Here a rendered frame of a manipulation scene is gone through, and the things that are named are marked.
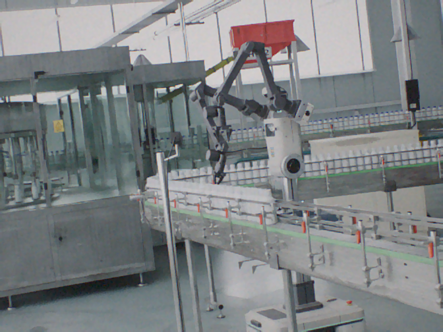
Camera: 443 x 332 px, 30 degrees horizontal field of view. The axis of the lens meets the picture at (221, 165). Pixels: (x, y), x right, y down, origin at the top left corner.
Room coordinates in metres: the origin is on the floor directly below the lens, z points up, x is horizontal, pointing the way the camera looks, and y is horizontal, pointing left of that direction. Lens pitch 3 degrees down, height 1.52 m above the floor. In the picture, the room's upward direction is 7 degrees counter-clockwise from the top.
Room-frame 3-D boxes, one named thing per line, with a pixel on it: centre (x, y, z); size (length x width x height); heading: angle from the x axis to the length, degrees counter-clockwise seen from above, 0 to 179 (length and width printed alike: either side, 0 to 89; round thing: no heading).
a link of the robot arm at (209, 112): (4.94, 0.01, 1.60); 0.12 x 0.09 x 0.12; 112
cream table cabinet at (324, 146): (9.22, -1.57, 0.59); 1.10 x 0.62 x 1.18; 92
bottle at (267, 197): (4.02, -0.20, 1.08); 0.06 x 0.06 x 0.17
